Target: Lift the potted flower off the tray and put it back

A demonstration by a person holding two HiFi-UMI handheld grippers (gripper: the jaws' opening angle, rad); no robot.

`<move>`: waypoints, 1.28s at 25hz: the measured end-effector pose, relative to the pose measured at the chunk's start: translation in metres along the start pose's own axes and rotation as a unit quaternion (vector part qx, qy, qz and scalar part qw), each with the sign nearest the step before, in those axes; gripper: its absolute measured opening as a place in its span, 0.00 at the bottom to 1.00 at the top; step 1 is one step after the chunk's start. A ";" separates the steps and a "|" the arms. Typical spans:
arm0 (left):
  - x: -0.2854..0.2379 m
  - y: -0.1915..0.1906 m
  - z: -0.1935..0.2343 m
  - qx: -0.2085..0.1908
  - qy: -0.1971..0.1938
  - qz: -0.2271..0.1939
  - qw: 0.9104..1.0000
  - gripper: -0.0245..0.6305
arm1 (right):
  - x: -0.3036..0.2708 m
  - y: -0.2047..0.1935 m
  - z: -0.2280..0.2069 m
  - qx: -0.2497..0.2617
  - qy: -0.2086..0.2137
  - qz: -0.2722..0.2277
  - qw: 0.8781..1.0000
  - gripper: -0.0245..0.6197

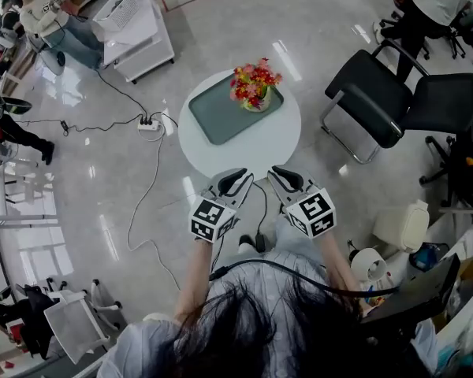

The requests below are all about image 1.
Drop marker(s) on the round white side table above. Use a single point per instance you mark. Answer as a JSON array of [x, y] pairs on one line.
[[260, 148]]

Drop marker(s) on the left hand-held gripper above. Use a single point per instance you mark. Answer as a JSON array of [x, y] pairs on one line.
[[211, 219]]

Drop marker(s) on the person's light blue trouser leg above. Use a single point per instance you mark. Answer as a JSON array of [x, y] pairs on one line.
[[295, 236]]

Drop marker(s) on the person's black and white shoe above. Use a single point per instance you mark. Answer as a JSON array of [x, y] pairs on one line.
[[245, 244]]

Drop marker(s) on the blue bag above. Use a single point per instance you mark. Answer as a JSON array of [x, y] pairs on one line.
[[427, 256]]

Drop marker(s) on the black swivel chair base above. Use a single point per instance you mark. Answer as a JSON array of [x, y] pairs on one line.
[[449, 38]]

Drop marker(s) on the white mesh basket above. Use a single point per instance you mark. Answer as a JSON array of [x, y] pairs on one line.
[[116, 12]]

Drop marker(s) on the black office chair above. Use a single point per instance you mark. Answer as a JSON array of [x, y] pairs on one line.
[[465, 171]]

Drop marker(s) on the person's light striped shirt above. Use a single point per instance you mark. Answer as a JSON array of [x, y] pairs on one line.
[[260, 278]]

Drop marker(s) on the black cantilever visitor chair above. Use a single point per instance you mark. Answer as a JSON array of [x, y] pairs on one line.
[[378, 93]]

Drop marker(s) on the white metal frame table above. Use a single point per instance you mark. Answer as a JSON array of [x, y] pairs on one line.
[[19, 219]]

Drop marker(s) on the white mesh office chair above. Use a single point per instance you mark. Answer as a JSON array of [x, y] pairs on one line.
[[73, 325]]

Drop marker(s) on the potted flower with red blooms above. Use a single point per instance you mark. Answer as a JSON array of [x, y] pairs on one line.
[[255, 87]]

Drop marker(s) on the white power strip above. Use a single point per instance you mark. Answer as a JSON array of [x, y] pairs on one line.
[[148, 124]]

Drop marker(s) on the black flat board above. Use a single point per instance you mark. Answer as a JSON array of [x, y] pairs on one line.
[[418, 293]]

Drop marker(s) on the cream lidded waste bin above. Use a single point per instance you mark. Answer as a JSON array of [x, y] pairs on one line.
[[402, 224]]

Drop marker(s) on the person's right forearm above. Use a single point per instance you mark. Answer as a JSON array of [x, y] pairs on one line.
[[339, 262]]

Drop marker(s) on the white rolling cart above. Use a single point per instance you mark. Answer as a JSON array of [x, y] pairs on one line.
[[142, 49]]

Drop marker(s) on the grey-green rectangular tray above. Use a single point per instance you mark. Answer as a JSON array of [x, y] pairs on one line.
[[220, 118]]

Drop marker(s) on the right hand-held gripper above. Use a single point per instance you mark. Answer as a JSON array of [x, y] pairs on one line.
[[313, 213]]

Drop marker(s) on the person's left forearm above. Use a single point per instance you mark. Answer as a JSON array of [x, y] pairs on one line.
[[195, 274]]

